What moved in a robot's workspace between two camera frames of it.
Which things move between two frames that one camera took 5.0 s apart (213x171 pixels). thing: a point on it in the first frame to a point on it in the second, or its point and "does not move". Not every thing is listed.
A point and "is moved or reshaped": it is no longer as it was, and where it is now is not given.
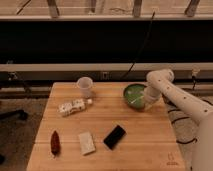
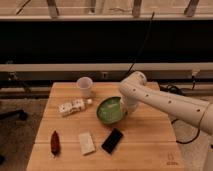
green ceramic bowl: (134, 95) is moved or reshaped
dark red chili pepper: (55, 145) does not move
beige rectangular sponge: (87, 144) does not move
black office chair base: (16, 114) does not move
